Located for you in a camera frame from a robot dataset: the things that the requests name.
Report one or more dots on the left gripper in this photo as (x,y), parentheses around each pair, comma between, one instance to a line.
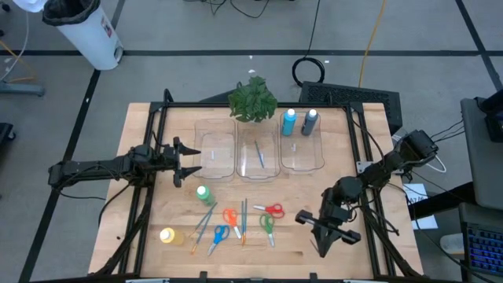
(177,161)

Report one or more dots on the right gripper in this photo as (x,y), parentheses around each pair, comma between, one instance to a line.
(334,220)

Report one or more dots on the green paint bottle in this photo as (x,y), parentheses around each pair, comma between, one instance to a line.
(205,195)

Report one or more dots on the yellow paint bottle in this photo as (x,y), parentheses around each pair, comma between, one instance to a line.
(173,236)

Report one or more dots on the teal paint bottle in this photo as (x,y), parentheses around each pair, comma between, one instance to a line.
(289,123)

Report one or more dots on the black paint bottle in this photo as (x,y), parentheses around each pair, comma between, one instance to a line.
(309,123)

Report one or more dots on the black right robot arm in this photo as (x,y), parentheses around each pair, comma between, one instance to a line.
(393,159)

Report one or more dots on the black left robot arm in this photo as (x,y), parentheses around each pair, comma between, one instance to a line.
(98,167)

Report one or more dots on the clear plastic bin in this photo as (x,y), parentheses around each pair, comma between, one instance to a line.
(214,129)
(247,165)
(306,157)

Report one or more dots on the potted green plant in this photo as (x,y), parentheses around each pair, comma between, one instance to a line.
(253,100)

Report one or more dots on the white paper sheet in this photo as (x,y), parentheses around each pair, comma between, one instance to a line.
(426,222)

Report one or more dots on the dark keyboard desk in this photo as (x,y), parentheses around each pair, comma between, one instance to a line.
(467,220)

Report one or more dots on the white trash can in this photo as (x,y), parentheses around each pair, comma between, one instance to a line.
(88,39)

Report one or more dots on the backlit computer keyboard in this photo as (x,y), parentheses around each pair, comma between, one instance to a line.
(485,251)

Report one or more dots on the grey stand base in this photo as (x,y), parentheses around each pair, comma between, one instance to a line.
(19,88)

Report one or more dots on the black equipment base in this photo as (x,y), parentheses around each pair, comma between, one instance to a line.
(6,131)

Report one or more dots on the black desktop device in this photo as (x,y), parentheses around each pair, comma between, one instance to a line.
(495,118)

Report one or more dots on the black aluminium table frame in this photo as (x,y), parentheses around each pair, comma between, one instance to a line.
(251,105)

